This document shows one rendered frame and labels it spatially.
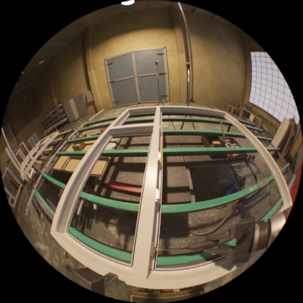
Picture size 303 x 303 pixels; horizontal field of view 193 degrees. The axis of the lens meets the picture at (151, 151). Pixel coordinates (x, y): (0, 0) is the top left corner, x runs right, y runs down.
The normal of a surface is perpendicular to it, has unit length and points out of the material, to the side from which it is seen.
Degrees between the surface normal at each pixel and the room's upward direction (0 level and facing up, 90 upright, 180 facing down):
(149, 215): 0
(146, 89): 90
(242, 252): 54
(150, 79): 90
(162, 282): 0
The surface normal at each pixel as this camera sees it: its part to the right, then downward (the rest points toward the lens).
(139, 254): -0.09, -0.74
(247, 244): -0.86, -0.35
